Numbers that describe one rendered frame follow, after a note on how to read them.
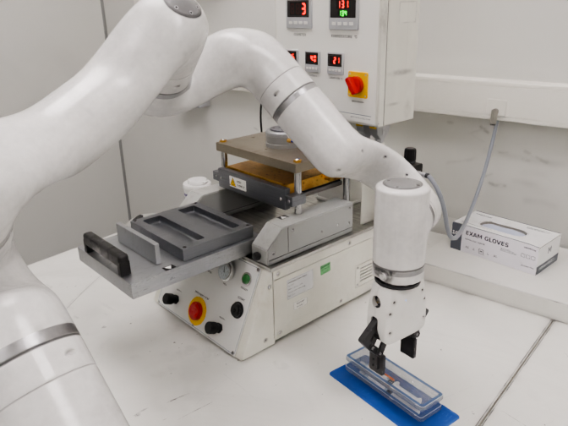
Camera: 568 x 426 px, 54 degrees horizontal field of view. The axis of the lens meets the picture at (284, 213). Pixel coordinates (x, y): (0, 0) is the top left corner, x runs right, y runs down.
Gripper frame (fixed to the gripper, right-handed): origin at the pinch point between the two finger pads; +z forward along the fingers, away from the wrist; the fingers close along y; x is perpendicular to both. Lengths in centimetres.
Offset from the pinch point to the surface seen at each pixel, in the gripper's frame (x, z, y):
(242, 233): 32.1, -15.3, -9.7
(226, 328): 31.3, 3.9, -15.1
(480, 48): 36, -46, 69
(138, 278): 30.0, -13.7, -32.5
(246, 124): 120, -15, 49
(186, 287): 48, 1, -15
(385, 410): -2.2, 8.2, -3.8
